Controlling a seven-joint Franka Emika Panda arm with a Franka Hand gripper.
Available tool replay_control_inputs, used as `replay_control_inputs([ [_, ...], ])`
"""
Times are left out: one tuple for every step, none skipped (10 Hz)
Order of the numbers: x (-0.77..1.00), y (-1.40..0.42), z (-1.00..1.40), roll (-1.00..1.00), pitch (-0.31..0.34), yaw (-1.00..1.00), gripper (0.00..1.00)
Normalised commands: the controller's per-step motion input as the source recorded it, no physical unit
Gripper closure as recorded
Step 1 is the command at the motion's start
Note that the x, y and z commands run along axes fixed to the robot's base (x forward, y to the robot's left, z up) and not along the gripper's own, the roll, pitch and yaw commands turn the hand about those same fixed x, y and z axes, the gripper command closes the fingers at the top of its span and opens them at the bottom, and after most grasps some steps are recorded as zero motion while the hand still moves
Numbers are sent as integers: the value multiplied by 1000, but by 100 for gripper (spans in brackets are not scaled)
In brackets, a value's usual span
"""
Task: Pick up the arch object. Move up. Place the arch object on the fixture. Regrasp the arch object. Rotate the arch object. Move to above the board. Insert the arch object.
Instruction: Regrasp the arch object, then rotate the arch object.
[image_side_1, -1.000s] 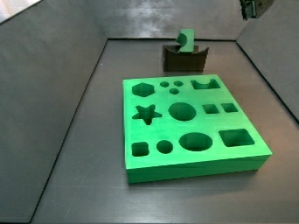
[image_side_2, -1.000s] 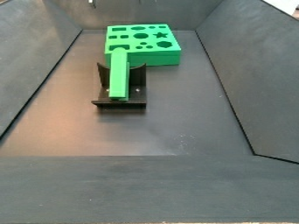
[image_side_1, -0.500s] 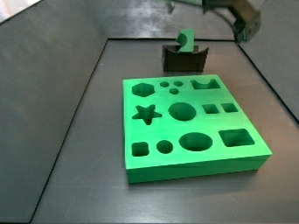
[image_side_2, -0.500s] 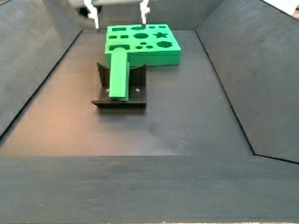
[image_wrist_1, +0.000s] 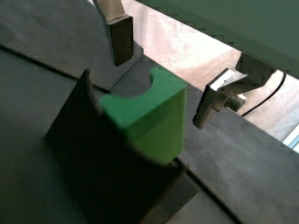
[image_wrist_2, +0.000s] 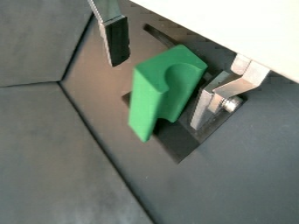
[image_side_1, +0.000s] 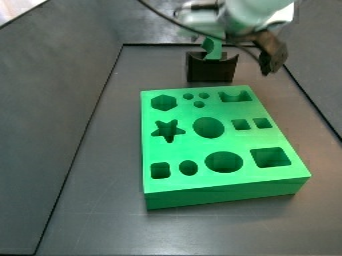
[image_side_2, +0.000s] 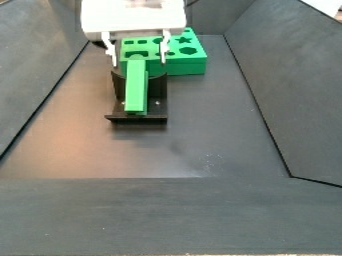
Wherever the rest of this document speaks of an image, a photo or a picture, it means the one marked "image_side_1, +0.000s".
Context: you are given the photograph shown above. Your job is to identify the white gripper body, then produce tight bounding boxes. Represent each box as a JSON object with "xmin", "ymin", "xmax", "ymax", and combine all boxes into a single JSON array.
[{"xmin": 174, "ymin": 0, "xmax": 295, "ymax": 38}]

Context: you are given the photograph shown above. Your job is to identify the green arch block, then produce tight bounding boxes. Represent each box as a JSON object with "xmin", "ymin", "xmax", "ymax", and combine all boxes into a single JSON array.
[{"xmin": 202, "ymin": 37, "xmax": 222, "ymax": 60}]

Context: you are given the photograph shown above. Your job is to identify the black curved fixture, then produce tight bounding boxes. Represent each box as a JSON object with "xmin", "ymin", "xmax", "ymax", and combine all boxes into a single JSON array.
[{"xmin": 186, "ymin": 52, "xmax": 239, "ymax": 82}]

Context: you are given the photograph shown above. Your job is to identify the green shape sorter board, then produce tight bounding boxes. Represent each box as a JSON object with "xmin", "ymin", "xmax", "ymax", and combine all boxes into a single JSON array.
[{"xmin": 141, "ymin": 85, "xmax": 312, "ymax": 210}]

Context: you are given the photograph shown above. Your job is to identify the black cable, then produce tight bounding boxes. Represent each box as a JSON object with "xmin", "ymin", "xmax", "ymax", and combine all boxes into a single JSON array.
[{"xmin": 137, "ymin": 0, "xmax": 265, "ymax": 64}]

